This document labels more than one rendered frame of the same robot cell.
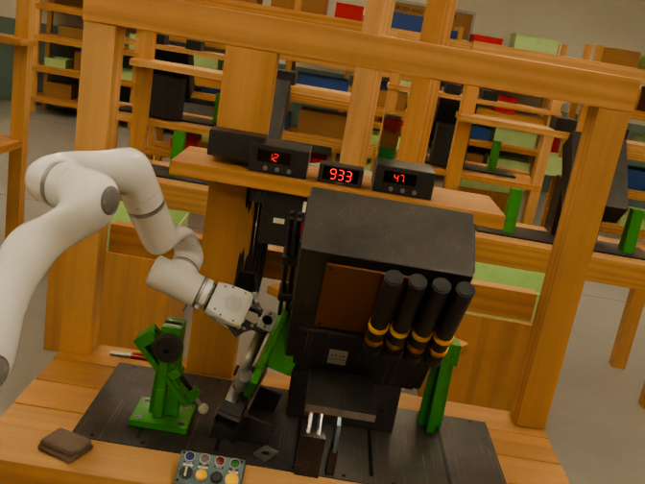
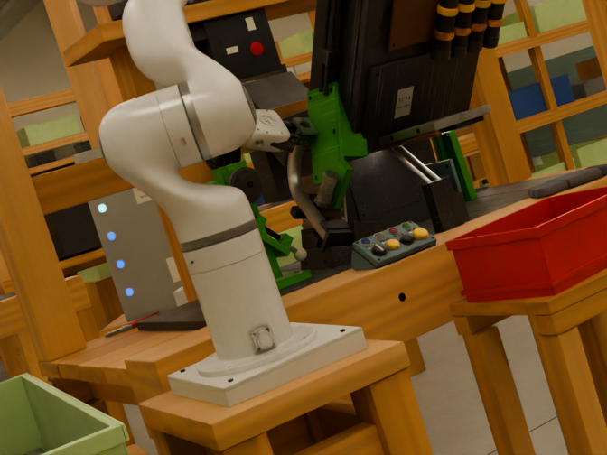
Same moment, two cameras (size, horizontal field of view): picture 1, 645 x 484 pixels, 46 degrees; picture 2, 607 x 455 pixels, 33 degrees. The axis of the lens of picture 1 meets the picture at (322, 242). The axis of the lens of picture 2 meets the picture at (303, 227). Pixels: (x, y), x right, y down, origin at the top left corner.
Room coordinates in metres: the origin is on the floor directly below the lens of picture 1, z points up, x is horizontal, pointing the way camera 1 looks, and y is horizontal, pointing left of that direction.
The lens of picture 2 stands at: (-0.13, 1.30, 1.17)
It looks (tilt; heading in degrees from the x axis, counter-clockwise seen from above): 5 degrees down; 330
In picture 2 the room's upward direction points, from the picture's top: 17 degrees counter-clockwise
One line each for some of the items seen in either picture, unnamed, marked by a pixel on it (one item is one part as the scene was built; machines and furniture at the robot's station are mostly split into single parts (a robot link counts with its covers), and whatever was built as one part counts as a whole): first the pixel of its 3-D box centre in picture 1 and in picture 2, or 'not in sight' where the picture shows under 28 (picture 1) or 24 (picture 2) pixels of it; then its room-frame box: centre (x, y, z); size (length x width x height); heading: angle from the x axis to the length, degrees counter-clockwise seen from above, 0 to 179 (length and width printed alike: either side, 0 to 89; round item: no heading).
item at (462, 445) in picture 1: (298, 430); (383, 244); (1.84, -0.02, 0.89); 1.10 x 0.42 x 0.02; 91
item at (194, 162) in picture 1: (338, 185); (249, 9); (2.10, -0.02, 1.52); 0.90 x 0.25 x 0.04; 91
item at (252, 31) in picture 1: (361, 49); not in sight; (2.14, -0.02, 1.89); 1.50 x 0.09 x 0.09; 91
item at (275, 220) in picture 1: (293, 216); (232, 51); (2.04, 0.09, 1.42); 0.17 x 0.12 x 0.15; 91
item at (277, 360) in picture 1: (284, 341); (337, 131); (1.77, 0.05, 1.17); 0.13 x 0.12 x 0.20; 91
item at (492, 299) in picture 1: (322, 270); (263, 129); (2.21, -0.02, 1.23); 1.30 x 0.05 x 0.09; 91
